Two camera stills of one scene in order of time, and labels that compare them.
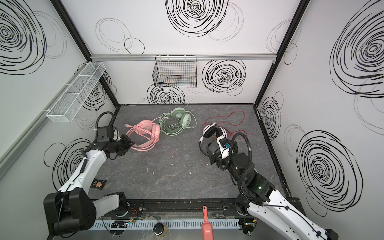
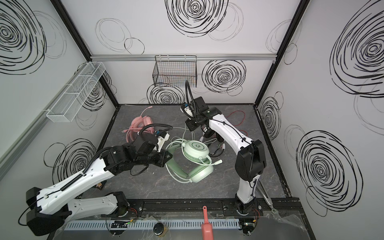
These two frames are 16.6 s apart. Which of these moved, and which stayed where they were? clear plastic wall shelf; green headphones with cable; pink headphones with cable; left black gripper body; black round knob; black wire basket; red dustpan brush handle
Moved: left black gripper body; pink headphones with cable; green headphones with cable
Stayed: black wire basket; red dustpan brush handle; clear plastic wall shelf; black round knob
